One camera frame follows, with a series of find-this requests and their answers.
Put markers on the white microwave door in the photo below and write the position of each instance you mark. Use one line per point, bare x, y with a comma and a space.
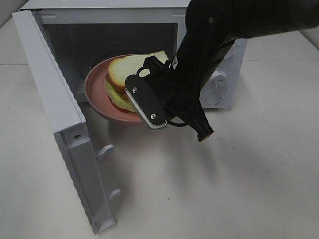
67, 122

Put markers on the round white door button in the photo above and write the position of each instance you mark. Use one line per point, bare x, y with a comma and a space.
213, 99

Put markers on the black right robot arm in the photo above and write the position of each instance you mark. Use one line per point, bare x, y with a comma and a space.
212, 27

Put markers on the white microwave oven body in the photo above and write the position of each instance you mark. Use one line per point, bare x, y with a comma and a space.
82, 33

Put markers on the sandwich with lettuce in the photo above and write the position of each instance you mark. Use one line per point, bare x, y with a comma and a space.
118, 70

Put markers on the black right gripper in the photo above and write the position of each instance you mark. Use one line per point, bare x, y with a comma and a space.
160, 100

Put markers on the lower white timer knob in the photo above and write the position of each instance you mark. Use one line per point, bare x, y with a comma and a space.
219, 80

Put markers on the pink round plate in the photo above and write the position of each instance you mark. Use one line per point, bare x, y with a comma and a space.
98, 98

